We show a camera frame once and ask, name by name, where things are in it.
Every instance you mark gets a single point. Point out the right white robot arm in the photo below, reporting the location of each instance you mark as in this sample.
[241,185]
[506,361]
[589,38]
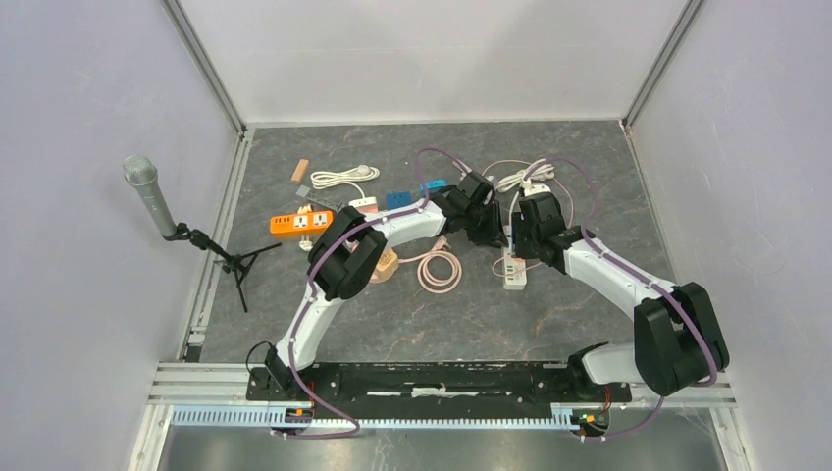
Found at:
[677,340]

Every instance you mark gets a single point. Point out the round pink socket base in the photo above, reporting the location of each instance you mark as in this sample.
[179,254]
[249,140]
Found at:
[386,267]

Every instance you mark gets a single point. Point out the silver microphone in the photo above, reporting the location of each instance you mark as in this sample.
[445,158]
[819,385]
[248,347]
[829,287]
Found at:
[142,175]

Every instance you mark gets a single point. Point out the gray black flat tool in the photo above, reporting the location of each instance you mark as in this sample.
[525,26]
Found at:
[318,199]

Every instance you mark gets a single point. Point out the small white power strip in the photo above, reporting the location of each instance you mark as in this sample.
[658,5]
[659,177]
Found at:
[513,271]

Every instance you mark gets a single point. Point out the pink white plug adapter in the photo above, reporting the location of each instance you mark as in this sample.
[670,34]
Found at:
[365,205]

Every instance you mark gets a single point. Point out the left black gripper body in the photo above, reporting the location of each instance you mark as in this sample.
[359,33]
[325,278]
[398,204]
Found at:
[483,224]

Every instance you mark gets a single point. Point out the small brown wooden block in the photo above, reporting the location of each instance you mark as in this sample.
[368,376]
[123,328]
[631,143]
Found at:
[300,171]

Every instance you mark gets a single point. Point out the light blue adapter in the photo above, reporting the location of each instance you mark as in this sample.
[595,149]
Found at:
[431,186]

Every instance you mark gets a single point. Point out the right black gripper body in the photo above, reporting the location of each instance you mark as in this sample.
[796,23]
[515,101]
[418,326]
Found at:
[523,237]

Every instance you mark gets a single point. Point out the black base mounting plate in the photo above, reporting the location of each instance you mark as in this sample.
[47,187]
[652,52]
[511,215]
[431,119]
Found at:
[454,390]

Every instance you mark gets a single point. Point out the blue cube adapter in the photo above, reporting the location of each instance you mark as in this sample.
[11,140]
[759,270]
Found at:
[398,199]

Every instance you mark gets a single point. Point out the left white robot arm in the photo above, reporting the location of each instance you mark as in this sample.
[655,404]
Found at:
[343,259]

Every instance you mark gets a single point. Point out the orange power strip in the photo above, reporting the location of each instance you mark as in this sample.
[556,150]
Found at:
[312,223]

